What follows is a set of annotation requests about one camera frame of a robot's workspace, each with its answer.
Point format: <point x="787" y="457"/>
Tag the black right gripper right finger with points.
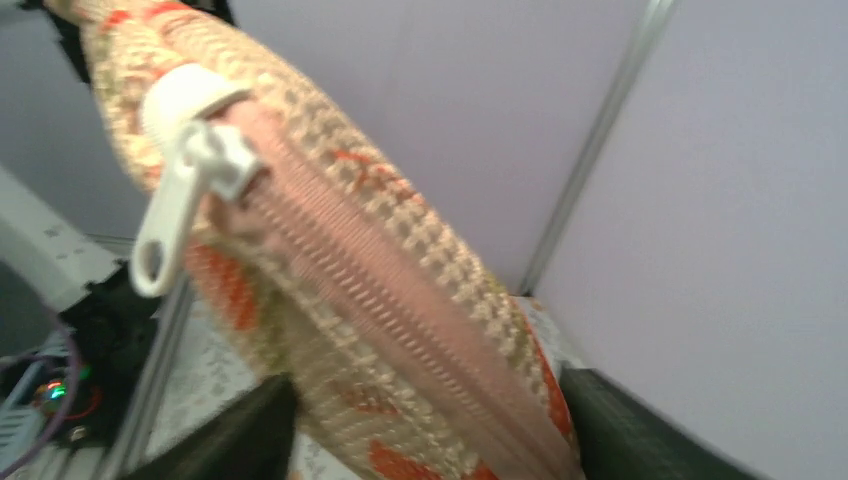
<point x="621" y="439"/>

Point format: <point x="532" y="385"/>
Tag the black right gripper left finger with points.
<point x="251" y="439"/>

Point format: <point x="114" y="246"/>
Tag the floral tulip mesh laundry bag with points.
<point x="410" y="359"/>

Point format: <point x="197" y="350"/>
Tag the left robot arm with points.
<point x="108" y="330"/>

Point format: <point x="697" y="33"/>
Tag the floral patterned table mat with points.
<point x="192" y="375"/>

